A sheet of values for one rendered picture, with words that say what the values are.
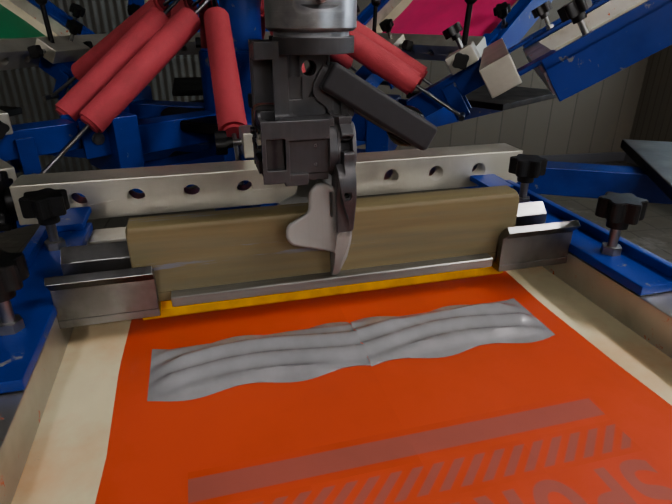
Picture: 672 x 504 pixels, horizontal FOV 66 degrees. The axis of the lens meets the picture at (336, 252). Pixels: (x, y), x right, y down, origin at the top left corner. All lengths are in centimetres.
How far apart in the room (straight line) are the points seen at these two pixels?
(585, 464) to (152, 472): 28
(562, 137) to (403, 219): 455
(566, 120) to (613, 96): 45
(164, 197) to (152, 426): 36
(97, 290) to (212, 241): 10
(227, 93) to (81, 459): 68
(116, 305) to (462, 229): 34
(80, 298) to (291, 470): 24
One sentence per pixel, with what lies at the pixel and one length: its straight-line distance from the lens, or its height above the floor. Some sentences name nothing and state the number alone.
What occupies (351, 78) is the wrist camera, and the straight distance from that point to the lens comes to 45.
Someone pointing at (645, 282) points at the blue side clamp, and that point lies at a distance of 55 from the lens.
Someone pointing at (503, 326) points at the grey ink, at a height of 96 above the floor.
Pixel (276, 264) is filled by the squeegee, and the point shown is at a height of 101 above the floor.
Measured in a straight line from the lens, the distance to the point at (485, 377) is 45.
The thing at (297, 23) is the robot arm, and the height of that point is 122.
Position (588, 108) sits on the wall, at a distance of 510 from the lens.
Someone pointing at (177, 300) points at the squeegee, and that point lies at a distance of 49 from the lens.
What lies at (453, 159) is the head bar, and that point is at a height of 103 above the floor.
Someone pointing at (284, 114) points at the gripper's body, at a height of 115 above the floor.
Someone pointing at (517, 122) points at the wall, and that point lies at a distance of 478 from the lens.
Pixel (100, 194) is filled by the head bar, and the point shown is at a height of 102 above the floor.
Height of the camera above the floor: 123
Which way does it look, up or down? 25 degrees down
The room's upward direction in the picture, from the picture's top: straight up
